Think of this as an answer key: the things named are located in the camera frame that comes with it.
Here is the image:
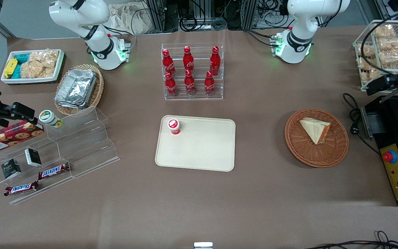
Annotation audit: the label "triangular sandwich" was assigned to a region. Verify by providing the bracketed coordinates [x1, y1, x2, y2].
[299, 117, 331, 145]

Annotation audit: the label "tan oval wicker basket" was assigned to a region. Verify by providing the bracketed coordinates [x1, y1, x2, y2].
[54, 64, 104, 116]

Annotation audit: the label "brown round wicker basket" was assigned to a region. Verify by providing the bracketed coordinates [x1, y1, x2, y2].
[284, 108, 350, 168]

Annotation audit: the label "beige plastic tray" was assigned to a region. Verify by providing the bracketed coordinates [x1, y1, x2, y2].
[155, 115, 236, 172]

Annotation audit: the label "bagged cracker snack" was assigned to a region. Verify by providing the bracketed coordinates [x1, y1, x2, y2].
[356, 57, 373, 70]
[360, 67, 381, 84]
[356, 43, 376, 58]
[373, 25, 396, 38]
[378, 37, 398, 52]
[379, 48, 398, 66]

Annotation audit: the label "red cookie box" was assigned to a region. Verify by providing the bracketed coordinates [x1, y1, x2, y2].
[0, 120, 45, 155]

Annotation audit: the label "yellow snack packet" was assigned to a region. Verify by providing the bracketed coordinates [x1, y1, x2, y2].
[4, 58, 18, 79]

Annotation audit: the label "black appliance with yellow panel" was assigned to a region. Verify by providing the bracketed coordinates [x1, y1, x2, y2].
[360, 93, 398, 207]

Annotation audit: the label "white rectangular plastic bin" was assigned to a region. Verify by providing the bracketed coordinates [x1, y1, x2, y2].
[1, 49, 65, 84]

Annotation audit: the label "green lid cup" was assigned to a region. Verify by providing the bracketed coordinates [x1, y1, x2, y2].
[39, 110, 63, 128]

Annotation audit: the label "small black box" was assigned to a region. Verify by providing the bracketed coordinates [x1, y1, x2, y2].
[25, 148, 42, 167]
[1, 158, 22, 179]

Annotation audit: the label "bagged rice crackers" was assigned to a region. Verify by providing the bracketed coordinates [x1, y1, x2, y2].
[20, 49, 59, 79]

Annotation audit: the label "Snickers chocolate bar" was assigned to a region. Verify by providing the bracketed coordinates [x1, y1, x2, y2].
[4, 181, 39, 196]
[38, 162, 70, 180]

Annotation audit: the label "stacked foil containers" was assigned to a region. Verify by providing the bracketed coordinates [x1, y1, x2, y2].
[55, 68, 97, 109]

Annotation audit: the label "clear acrylic stepped display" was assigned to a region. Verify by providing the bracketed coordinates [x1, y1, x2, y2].
[0, 105, 120, 205]

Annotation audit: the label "beige cloth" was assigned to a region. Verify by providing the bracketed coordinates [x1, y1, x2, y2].
[107, 3, 151, 35]

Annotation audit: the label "red cola bottle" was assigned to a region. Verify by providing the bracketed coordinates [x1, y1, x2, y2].
[209, 46, 221, 76]
[183, 46, 195, 71]
[162, 49, 176, 76]
[164, 72, 178, 97]
[204, 71, 216, 96]
[184, 69, 197, 96]

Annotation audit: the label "red lid yogurt cup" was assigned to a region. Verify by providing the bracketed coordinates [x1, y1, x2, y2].
[167, 118, 181, 135]

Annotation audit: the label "clear acrylic bottle rack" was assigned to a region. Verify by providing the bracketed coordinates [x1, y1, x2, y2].
[161, 43, 224, 101]

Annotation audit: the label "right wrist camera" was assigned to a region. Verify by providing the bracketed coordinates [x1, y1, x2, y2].
[0, 102, 36, 122]

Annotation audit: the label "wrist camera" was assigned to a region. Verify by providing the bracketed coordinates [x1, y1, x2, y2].
[0, 102, 36, 122]
[367, 74, 398, 96]

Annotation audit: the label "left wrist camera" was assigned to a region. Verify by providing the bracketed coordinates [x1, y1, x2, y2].
[367, 74, 398, 96]

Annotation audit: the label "white wire rack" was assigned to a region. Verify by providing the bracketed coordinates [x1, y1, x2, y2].
[353, 20, 398, 92]

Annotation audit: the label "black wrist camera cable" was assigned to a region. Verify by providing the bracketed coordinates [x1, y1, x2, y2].
[361, 5, 398, 75]

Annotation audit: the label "black power cable with plug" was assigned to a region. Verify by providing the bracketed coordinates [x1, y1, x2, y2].
[343, 93, 381, 154]

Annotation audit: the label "black floor cable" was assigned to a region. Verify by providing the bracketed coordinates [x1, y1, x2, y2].
[303, 231, 398, 249]

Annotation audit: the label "aluminium frame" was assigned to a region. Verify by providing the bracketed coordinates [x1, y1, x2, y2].
[146, 0, 179, 34]

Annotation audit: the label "black cable bundle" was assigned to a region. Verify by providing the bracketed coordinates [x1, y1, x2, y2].
[179, 0, 228, 32]

